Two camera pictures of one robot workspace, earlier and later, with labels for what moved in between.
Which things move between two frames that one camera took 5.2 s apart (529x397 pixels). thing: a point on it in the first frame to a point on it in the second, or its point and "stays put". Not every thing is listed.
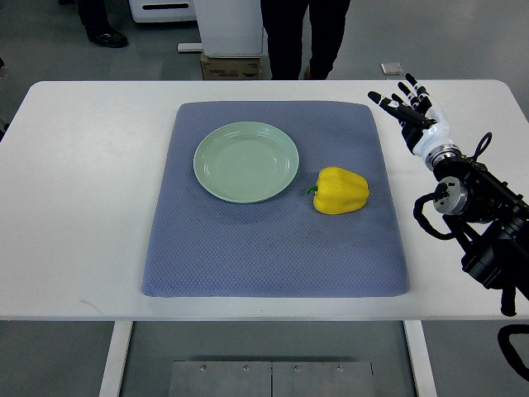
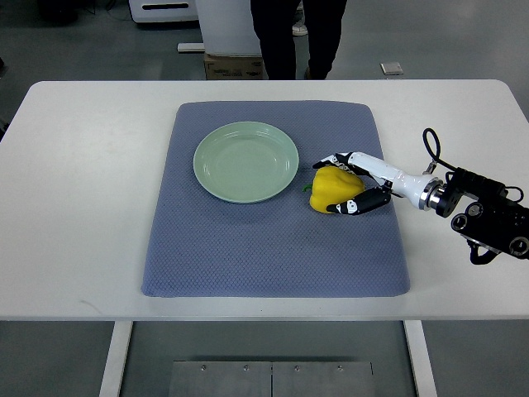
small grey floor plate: (391, 69) stays put
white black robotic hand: (423, 126) to (424, 192)
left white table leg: (111, 380) stays put
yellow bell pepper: (339, 191) stays put
